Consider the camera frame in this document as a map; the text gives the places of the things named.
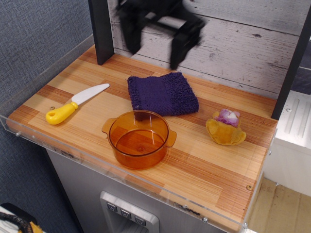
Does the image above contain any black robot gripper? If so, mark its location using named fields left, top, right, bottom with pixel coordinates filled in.
left=117, top=0, right=205, bottom=70

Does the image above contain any yellow plush cheese toy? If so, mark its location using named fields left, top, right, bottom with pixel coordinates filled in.
left=206, top=109, right=246, bottom=146

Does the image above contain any purple folded cloth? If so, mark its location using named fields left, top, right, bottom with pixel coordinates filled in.
left=127, top=72, right=199, bottom=116

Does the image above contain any orange transparent plastic pot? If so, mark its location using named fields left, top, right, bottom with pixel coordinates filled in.
left=102, top=110, right=177, bottom=170

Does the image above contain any clear acrylic table guard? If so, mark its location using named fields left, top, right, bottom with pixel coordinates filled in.
left=6, top=47, right=277, bottom=233

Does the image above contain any grey toy fridge cabinet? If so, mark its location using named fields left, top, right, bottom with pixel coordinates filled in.
left=47, top=150, right=221, bottom=233

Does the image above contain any white grey side appliance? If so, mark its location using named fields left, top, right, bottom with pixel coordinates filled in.
left=263, top=91, right=311, bottom=196

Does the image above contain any silver dispenser button panel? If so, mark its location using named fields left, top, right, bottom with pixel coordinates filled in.
left=100, top=191, right=160, bottom=233

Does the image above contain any black yellow object bottom left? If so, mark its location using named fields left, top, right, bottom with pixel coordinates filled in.
left=0, top=202, right=44, bottom=233

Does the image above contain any black left frame post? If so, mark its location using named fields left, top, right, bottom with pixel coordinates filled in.
left=88, top=0, right=114, bottom=65

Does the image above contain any black frame post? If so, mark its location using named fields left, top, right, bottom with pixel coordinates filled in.
left=88, top=0, right=114, bottom=65
left=271, top=8, right=311, bottom=120

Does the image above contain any yellow handled white toy knife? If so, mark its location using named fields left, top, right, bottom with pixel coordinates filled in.
left=45, top=83, right=110, bottom=125

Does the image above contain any black right frame post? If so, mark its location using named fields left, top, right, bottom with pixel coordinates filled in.
left=271, top=8, right=311, bottom=120

